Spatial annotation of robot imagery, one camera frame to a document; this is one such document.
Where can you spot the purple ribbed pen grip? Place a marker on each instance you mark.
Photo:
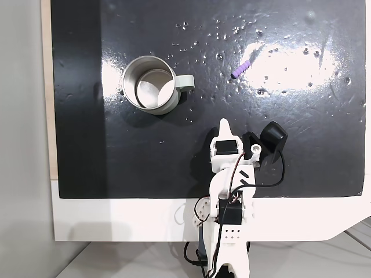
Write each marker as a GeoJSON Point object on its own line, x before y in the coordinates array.
{"type": "Point", "coordinates": [240, 70]}

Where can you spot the black table mat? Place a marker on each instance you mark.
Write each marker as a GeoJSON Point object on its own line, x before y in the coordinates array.
{"type": "Point", "coordinates": [150, 162]}

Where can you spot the black oval camera box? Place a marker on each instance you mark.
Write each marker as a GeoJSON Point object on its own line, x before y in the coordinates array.
{"type": "Point", "coordinates": [273, 135]}

